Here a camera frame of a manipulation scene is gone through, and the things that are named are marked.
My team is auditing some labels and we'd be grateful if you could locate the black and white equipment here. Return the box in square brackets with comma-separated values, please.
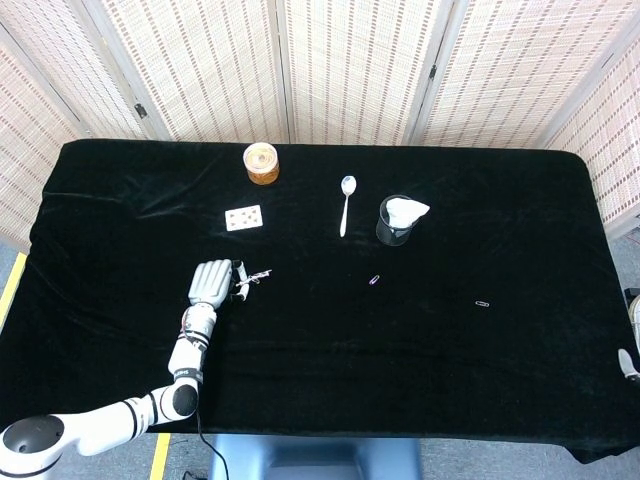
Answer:
[623, 286, 640, 349]

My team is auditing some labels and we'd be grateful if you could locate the black mesh pen cup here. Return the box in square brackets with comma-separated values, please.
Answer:
[375, 194, 419, 247]

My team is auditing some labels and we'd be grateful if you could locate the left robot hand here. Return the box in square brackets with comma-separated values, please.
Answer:
[187, 258, 249, 308]

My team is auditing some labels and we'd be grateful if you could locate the woven folding screen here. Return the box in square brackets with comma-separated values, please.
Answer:
[0, 0, 640, 241]

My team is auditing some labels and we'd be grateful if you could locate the black velvet tablecloth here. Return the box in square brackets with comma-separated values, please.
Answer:
[0, 139, 640, 464]

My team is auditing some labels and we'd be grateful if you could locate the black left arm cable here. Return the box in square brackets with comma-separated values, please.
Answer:
[195, 399, 224, 480]

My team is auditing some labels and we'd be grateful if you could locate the white playing card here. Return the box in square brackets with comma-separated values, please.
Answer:
[224, 204, 264, 233]

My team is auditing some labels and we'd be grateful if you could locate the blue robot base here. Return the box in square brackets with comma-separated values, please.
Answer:
[207, 433, 424, 480]

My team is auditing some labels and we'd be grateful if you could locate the white crumpled cloth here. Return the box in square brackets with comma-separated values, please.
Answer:
[385, 197, 431, 230]

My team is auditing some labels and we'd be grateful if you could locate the clear jar of rubber bands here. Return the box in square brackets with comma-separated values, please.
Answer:
[242, 142, 280, 186]

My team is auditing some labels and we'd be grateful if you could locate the white plastic spoon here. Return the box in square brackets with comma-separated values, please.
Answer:
[338, 175, 358, 238]

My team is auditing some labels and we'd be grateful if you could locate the yellow floor tape strip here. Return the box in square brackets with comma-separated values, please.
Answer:
[0, 252, 29, 321]
[149, 432, 172, 480]

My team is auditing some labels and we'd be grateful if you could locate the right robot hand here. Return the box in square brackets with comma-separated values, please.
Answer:
[617, 347, 640, 382]

